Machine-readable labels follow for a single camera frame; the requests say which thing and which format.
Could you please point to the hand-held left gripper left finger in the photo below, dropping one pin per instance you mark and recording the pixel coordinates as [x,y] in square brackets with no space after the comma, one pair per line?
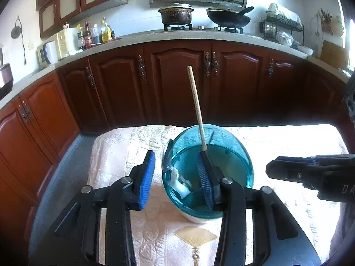
[147,180]

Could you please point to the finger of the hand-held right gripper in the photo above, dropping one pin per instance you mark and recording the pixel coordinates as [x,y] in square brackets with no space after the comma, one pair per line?
[307,159]
[291,171]

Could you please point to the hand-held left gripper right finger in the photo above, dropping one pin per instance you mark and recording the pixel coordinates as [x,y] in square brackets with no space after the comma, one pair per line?
[206,180]

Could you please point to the white ceramic spoon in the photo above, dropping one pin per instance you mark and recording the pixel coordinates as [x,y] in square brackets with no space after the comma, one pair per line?
[180,189]

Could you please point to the teal plastic holder cup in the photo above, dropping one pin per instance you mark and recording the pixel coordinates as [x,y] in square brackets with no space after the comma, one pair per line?
[233,155]

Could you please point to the tan bamboo chopstick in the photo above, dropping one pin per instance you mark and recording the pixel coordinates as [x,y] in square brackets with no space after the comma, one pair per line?
[195,99]

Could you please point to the person's right forearm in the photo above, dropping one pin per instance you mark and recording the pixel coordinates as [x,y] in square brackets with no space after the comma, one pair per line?
[344,227]

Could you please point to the cream quilted tablecloth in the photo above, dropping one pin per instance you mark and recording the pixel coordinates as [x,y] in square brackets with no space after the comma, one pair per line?
[116,155]

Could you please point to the wooden base kitchen cabinet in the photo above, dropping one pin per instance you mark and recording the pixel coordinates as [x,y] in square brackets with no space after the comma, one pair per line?
[172,88]

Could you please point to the wooden cutting board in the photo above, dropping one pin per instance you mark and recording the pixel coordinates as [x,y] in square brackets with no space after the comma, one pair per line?
[334,54]

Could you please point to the plain white bowl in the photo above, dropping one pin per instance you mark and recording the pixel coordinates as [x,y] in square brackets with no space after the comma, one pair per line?
[305,50]

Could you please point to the patterned ceramic bowl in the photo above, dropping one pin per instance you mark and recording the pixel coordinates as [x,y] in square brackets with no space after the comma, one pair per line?
[284,38]

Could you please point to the yellow woven strainer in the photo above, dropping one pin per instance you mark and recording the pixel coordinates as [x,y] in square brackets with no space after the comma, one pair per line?
[337,26]

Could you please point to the grey stone kitchen countertop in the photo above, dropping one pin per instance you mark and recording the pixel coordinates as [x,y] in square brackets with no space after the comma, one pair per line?
[144,37]

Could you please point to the white rag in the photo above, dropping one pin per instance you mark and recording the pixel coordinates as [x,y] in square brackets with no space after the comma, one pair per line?
[75,52]

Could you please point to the small dark jar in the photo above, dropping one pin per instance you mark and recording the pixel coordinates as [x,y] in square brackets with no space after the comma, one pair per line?
[112,35]

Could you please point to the gas stove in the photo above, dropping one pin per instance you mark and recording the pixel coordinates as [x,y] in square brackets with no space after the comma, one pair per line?
[202,28]

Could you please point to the yellow cooking oil bottle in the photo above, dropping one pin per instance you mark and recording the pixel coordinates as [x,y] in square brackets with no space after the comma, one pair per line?
[105,33]

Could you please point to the dark liquid clear bottle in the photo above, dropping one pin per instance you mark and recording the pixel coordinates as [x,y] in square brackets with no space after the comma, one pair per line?
[96,36]

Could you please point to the red label sauce bottle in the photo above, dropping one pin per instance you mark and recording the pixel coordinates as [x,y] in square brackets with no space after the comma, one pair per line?
[88,37]

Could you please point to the yellow cap jar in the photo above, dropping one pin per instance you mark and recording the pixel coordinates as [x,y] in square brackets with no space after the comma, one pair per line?
[80,40]

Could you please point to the white cylindrical container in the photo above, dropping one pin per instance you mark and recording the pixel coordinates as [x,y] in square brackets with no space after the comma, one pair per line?
[72,40]

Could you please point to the white electric kettle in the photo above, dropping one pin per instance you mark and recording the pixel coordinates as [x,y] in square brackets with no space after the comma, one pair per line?
[51,52]

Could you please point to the cream microwave oven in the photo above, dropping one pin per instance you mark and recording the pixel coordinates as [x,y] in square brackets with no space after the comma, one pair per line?
[62,44]

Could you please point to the black wok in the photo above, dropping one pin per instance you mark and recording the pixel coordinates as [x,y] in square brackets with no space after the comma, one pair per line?
[227,19]

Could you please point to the scorched cooking pot with lid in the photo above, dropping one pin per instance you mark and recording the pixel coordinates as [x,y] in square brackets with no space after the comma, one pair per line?
[176,16]

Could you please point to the pink metal rice cooker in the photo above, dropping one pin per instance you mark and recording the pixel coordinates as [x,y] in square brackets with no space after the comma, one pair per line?
[5,77]

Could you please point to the wall utensil basket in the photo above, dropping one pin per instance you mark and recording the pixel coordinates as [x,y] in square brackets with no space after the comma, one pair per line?
[326,23]

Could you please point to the white wall socket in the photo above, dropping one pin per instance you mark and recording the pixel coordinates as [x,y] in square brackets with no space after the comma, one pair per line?
[31,45]

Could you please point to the wooden wall cabinet glass doors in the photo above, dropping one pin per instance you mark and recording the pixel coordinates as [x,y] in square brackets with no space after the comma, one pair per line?
[69,2]

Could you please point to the black round wall-hung object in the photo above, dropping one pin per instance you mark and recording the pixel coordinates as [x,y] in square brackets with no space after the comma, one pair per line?
[16,32]

